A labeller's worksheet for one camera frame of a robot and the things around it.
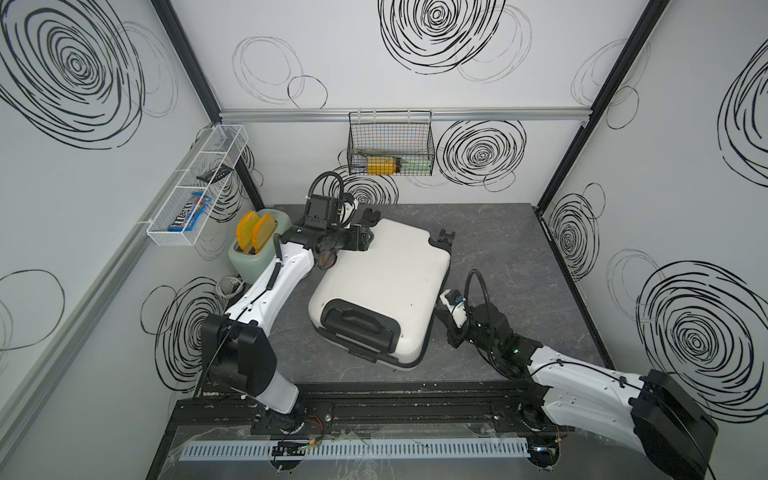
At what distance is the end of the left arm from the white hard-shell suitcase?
1cm

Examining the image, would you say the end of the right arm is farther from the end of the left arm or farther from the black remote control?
the black remote control

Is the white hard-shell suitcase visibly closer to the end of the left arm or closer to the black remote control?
the end of the left arm

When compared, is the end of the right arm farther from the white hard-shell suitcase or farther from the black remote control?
the black remote control

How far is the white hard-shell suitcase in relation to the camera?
2.30 ft

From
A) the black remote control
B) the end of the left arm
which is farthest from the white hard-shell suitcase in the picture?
the black remote control

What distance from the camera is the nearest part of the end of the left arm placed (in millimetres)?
708
